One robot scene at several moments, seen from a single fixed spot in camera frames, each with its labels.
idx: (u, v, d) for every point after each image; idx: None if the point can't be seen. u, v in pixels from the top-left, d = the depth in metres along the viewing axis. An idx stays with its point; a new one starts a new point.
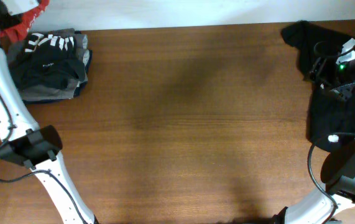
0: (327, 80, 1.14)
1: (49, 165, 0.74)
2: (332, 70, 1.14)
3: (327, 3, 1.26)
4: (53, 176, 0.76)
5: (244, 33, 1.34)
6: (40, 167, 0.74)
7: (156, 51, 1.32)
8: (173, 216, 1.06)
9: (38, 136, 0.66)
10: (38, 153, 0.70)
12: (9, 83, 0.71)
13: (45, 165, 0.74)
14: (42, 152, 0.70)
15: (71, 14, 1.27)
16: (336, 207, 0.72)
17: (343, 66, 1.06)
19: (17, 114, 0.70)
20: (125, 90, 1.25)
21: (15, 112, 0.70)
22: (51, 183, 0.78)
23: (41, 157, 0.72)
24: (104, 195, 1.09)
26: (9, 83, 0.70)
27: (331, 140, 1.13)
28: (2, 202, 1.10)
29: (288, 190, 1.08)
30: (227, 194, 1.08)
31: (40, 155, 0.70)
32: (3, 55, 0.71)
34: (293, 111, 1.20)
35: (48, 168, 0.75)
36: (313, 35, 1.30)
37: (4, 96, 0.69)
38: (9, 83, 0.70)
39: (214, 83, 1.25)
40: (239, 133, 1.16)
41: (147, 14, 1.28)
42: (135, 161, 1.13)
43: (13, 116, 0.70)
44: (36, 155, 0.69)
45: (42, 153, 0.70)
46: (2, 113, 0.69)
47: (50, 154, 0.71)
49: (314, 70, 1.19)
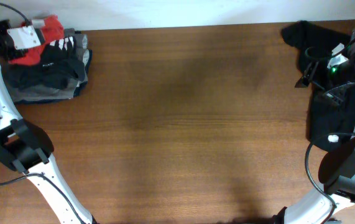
0: (319, 83, 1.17)
1: (42, 167, 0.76)
2: (323, 73, 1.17)
3: (327, 4, 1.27)
4: (46, 179, 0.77)
5: (244, 33, 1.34)
6: (33, 170, 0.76)
7: (156, 51, 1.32)
8: (173, 216, 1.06)
9: (23, 128, 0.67)
10: (29, 153, 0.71)
12: (1, 84, 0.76)
13: (38, 168, 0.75)
14: (33, 152, 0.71)
15: (69, 14, 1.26)
16: (334, 206, 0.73)
17: (335, 68, 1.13)
19: (4, 107, 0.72)
20: (125, 89, 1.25)
21: (1, 105, 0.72)
22: (46, 186, 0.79)
23: (33, 159, 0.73)
24: (104, 195, 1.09)
26: (0, 83, 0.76)
27: (331, 140, 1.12)
28: (0, 203, 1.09)
29: (288, 190, 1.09)
30: (227, 194, 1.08)
31: (32, 155, 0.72)
32: None
34: (292, 111, 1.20)
35: (41, 172, 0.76)
36: (313, 35, 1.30)
37: None
38: None
39: (214, 83, 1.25)
40: (239, 132, 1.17)
41: (147, 14, 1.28)
42: (134, 161, 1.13)
43: (0, 109, 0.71)
44: (27, 154, 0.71)
45: (33, 153, 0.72)
46: None
47: (40, 155, 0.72)
49: (306, 74, 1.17)
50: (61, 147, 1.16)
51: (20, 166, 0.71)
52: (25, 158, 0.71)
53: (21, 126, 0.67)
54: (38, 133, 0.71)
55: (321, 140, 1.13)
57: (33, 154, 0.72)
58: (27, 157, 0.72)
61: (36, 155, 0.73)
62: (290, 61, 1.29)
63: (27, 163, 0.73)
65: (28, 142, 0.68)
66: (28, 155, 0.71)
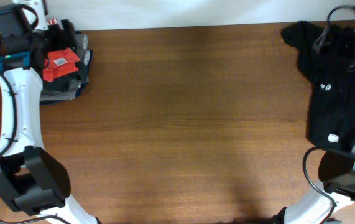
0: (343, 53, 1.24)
1: (57, 210, 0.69)
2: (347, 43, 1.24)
3: (325, 4, 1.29)
4: (59, 219, 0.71)
5: (244, 33, 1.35)
6: (46, 212, 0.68)
7: (156, 51, 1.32)
8: (173, 216, 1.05)
9: (37, 161, 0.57)
10: (38, 198, 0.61)
12: (33, 105, 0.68)
13: (53, 211, 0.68)
14: (43, 195, 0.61)
15: (71, 14, 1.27)
16: (334, 205, 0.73)
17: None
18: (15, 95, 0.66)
19: (24, 129, 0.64)
20: (125, 90, 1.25)
21: (22, 127, 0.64)
22: (56, 220, 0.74)
23: (44, 204, 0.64)
24: (104, 195, 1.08)
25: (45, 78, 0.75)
26: (32, 102, 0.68)
27: (331, 140, 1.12)
28: None
29: (289, 190, 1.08)
30: (227, 194, 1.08)
31: (42, 201, 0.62)
32: (38, 83, 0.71)
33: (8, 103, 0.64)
34: (292, 111, 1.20)
35: (55, 213, 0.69)
36: (313, 34, 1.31)
37: (21, 109, 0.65)
38: (32, 107, 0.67)
39: (214, 82, 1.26)
40: (239, 133, 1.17)
41: (148, 15, 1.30)
42: (135, 161, 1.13)
43: (20, 131, 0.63)
44: (36, 199, 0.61)
45: (43, 198, 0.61)
46: (8, 126, 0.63)
47: (53, 200, 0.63)
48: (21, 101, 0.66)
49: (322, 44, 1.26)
50: (61, 147, 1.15)
51: (25, 208, 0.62)
52: (33, 203, 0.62)
53: (33, 157, 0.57)
54: (53, 167, 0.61)
55: (321, 140, 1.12)
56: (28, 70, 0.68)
57: (43, 200, 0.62)
58: (36, 202, 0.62)
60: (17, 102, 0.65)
61: (44, 200, 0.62)
62: (290, 61, 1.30)
63: (35, 207, 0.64)
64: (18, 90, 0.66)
65: (36, 177, 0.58)
66: (36, 198, 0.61)
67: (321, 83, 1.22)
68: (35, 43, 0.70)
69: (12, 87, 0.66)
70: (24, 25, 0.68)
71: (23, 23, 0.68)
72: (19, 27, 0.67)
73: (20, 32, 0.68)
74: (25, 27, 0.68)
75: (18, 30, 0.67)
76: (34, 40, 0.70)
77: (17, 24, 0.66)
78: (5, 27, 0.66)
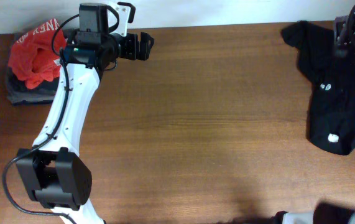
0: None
1: (69, 210, 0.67)
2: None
3: (323, 5, 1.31)
4: (70, 219, 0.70)
5: (244, 33, 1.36)
6: (59, 210, 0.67)
7: (156, 51, 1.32)
8: (173, 216, 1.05)
9: (67, 165, 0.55)
10: (56, 197, 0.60)
12: (82, 105, 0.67)
13: (66, 210, 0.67)
14: (61, 196, 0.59)
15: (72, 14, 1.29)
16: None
17: None
18: (69, 91, 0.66)
19: (66, 129, 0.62)
20: (126, 90, 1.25)
21: (65, 126, 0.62)
22: (66, 219, 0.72)
23: (60, 203, 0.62)
24: (104, 195, 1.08)
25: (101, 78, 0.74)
26: (82, 102, 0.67)
27: (331, 140, 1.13)
28: None
29: (289, 189, 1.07)
30: (228, 193, 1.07)
31: (59, 201, 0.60)
32: (96, 84, 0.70)
33: (61, 96, 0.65)
34: (293, 111, 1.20)
35: (67, 213, 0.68)
36: (313, 34, 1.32)
37: (69, 107, 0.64)
38: (81, 106, 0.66)
39: (214, 82, 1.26)
40: (239, 133, 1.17)
41: (148, 14, 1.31)
42: (134, 161, 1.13)
43: (61, 129, 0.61)
44: (55, 197, 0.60)
45: (61, 198, 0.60)
46: (55, 121, 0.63)
47: (69, 202, 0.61)
48: (71, 99, 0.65)
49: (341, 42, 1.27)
50: None
51: (42, 200, 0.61)
52: (50, 200, 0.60)
53: (64, 161, 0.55)
54: (79, 172, 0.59)
55: (321, 140, 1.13)
56: (89, 69, 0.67)
57: (61, 200, 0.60)
58: (53, 200, 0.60)
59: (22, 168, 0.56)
60: (68, 99, 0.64)
61: (63, 200, 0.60)
62: (290, 60, 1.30)
63: (51, 203, 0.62)
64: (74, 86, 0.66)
65: (61, 177, 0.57)
66: (55, 196, 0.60)
67: (321, 83, 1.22)
68: (105, 44, 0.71)
69: (70, 81, 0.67)
70: (102, 25, 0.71)
71: (102, 23, 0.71)
72: (98, 25, 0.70)
73: (96, 31, 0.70)
74: (103, 28, 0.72)
75: (96, 27, 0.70)
76: (106, 42, 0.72)
77: (96, 22, 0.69)
78: (86, 22, 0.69)
